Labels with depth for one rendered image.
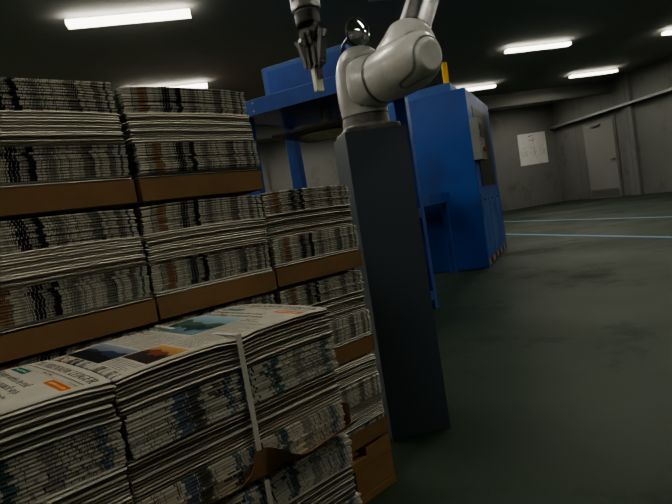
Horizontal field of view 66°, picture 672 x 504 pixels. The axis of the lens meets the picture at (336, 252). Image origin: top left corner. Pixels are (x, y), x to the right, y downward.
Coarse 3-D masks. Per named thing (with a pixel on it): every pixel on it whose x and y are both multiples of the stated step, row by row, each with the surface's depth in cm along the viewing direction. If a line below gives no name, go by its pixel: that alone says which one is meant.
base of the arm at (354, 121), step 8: (368, 112) 165; (376, 112) 166; (384, 112) 168; (344, 120) 170; (352, 120) 167; (360, 120) 166; (368, 120) 165; (376, 120) 166; (384, 120) 167; (344, 128) 171; (352, 128) 163; (360, 128) 164; (368, 128) 165
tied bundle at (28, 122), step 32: (0, 96) 84; (32, 96) 88; (64, 96) 91; (96, 96) 95; (0, 128) 84; (32, 128) 87; (64, 128) 91; (96, 128) 95; (0, 160) 84; (32, 160) 88; (64, 160) 91; (96, 160) 95
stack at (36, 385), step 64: (192, 320) 99; (256, 320) 88; (320, 320) 90; (0, 384) 71; (64, 384) 65; (128, 384) 67; (192, 384) 73; (256, 384) 80; (320, 384) 89; (0, 448) 57; (64, 448) 62; (128, 448) 68; (192, 448) 73; (256, 448) 79; (320, 448) 89
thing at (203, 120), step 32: (128, 96) 100; (160, 96) 104; (192, 96) 109; (224, 96) 114; (128, 128) 99; (160, 128) 103; (192, 128) 108; (224, 128) 113; (128, 160) 102; (160, 160) 102; (192, 160) 107; (224, 160) 112; (256, 160) 118
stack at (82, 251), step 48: (288, 192) 125; (336, 192) 137; (0, 240) 83; (48, 240) 88; (96, 240) 94; (144, 240) 100; (192, 240) 106; (240, 240) 114; (288, 240) 124; (336, 240) 134; (0, 288) 83; (48, 288) 88; (96, 288) 93; (144, 288) 99; (192, 288) 106; (288, 288) 124; (336, 288) 133; (336, 336) 133; (384, 480) 141
